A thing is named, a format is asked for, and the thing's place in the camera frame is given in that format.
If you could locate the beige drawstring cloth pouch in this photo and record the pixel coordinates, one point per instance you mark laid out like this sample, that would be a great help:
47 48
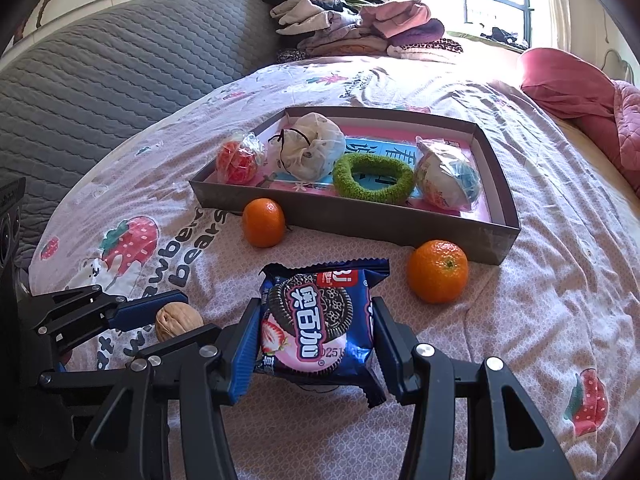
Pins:
309 149

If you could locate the brown walnut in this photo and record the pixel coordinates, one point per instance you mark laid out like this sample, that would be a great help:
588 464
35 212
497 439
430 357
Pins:
175 319

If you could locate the blue Oreo cookie packet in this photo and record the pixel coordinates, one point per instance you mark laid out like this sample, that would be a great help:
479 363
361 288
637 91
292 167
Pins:
317 324

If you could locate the pink pillow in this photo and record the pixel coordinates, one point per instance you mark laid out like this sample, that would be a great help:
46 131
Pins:
565 85

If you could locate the red toy egg packet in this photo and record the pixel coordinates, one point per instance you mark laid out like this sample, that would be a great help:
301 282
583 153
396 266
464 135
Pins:
239 158

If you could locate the pink quilted blanket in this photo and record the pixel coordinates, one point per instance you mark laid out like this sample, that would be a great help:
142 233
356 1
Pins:
614 128

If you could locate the items on window sill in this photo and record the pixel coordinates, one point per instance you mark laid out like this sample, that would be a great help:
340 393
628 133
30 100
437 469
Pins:
503 37

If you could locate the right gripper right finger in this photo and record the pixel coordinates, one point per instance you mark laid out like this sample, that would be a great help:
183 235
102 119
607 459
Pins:
507 436

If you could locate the pink blue children's book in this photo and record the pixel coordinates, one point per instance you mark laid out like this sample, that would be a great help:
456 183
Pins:
378 164

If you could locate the pink strawberry print bedsheet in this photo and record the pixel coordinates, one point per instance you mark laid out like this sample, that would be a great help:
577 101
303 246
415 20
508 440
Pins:
562 310

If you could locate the orange tangerine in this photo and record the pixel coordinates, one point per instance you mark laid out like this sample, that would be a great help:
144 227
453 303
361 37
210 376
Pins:
437 272
263 223

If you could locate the blue white toy egg packet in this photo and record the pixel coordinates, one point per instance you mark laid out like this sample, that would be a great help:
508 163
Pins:
445 176

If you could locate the white heart shaped chair back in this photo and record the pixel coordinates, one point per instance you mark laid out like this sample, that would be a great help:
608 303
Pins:
616 67

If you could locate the grey quilted headboard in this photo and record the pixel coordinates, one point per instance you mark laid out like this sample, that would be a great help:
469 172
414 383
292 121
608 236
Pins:
69 100

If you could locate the cream right curtain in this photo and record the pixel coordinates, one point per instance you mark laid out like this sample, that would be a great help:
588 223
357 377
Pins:
561 24

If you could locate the pile of folded clothes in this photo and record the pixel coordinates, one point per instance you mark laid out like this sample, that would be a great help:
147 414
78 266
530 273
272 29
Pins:
396 28

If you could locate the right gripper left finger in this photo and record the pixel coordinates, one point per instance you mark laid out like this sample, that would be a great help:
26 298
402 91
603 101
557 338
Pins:
205 371

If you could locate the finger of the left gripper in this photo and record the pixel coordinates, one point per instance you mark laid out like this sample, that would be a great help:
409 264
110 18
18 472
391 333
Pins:
57 323

